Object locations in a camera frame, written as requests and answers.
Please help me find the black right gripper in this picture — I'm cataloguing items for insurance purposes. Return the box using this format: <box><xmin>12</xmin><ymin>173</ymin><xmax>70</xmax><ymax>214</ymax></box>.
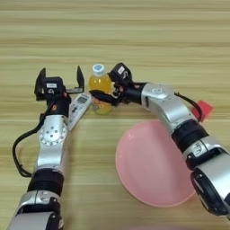
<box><xmin>89</xmin><ymin>82</ymin><xmax>147</xmax><ymax>107</ymax></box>

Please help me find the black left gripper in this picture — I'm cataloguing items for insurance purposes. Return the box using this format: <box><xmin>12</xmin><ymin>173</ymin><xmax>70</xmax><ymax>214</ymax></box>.
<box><xmin>33</xmin><ymin>66</ymin><xmax>85</xmax><ymax>118</ymax></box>

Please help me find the orange juice bottle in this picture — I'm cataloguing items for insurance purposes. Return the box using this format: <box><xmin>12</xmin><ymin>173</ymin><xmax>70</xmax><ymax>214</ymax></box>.
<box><xmin>87</xmin><ymin>63</ymin><xmax>116</xmax><ymax>116</ymax></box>

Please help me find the pink round plate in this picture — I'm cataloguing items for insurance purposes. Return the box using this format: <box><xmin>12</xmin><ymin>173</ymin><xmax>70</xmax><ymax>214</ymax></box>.
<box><xmin>115</xmin><ymin>119</ymin><xmax>197</xmax><ymax>208</ymax></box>

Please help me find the red cube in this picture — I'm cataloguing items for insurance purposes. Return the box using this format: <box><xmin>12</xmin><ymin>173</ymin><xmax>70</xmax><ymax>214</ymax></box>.
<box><xmin>190</xmin><ymin>100</ymin><xmax>215</xmax><ymax>123</ymax></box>

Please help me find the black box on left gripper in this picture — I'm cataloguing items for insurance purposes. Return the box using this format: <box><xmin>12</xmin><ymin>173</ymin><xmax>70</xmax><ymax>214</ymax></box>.
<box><xmin>41</xmin><ymin>76</ymin><xmax>65</xmax><ymax>96</ymax></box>

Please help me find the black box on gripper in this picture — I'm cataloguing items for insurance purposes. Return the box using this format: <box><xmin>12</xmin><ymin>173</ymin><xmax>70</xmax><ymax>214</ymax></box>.
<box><xmin>41</xmin><ymin>76</ymin><xmax>65</xmax><ymax>96</ymax></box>
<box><xmin>108</xmin><ymin>62</ymin><xmax>133</xmax><ymax>86</ymax></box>

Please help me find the white remote control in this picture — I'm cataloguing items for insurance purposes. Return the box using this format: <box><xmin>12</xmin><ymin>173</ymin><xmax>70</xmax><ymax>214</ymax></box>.
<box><xmin>66</xmin><ymin>93</ymin><xmax>93</xmax><ymax>132</ymax></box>

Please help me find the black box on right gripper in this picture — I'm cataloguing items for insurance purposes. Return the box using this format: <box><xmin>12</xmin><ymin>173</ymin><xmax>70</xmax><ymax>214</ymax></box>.
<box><xmin>108</xmin><ymin>62</ymin><xmax>133</xmax><ymax>86</ymax></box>

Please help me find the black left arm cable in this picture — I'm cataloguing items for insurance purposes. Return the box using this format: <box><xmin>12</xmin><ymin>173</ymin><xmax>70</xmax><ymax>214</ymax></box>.
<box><xmin>12</xmin><ymin>111</ymin><xmax>48</xmax><ymax>178</ymax></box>

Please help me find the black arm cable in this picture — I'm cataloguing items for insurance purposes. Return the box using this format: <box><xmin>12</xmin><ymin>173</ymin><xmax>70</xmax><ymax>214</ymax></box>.
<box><xmin>12</xmin><ymin>111</ymin><xmax>48</xmax><ymax>178</ymax></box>
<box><xmin>173</xmin><ymin>92</ymin><xmax>206</xmax><ymax>123</ymax></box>

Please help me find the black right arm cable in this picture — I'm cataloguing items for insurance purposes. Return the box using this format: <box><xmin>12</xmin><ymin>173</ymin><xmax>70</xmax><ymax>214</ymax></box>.
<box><xmin>173</xmin><ymin>92</ymin><xmax>206</xmax><ymax>123</ymax></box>

